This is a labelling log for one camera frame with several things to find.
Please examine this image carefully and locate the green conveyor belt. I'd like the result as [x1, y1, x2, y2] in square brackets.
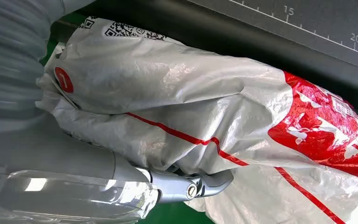
[40, 12, 215, 224]

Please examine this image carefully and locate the black inbound scanning machine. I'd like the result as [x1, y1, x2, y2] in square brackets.
[52, 0, 358, 116]

